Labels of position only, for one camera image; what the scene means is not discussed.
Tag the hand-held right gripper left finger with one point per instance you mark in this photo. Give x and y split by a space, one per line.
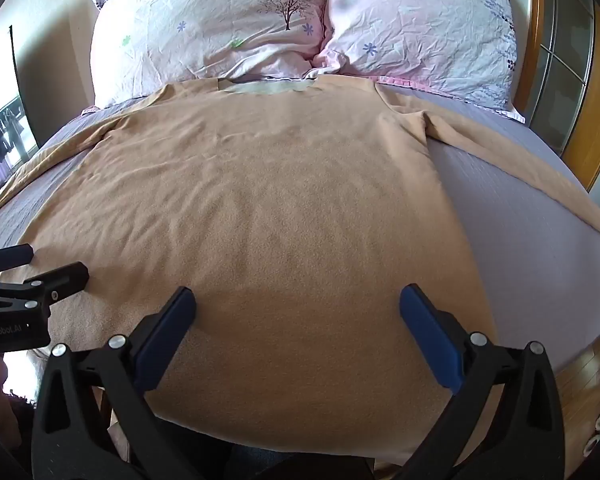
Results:
167 332

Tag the pink tree-print pillow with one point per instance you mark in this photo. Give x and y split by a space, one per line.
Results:
200 25

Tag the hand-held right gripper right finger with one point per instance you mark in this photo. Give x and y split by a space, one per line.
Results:
430 332

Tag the pink flower-print pillow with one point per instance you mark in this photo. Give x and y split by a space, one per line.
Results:
420 30

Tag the window with hanging clothes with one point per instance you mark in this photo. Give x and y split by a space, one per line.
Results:
2 135

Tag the tan long-sleeved shirt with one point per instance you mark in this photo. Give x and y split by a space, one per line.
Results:
260 220

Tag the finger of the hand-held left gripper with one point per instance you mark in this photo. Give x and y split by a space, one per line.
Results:
60 280
10 256

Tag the bed with grey sheet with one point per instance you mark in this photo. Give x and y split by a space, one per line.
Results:
510 240

